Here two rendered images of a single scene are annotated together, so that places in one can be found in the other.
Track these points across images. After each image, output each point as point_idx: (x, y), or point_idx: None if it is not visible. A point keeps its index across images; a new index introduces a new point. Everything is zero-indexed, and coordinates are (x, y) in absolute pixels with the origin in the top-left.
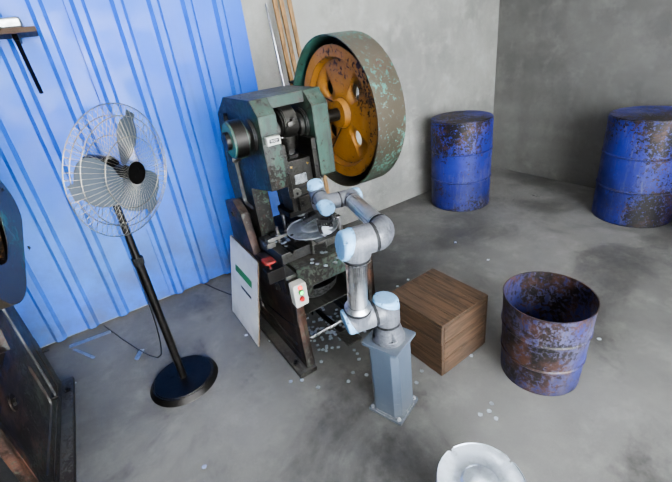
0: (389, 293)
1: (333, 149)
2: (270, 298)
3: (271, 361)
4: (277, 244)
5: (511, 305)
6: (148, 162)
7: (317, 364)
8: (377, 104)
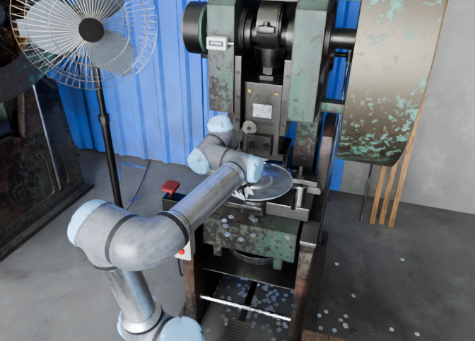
0: (196, 333)
1: None
2: None
3: (181, 286)
4: None
5: None
6: (112, 24)
7: (202, 328)
8: (360, 35)
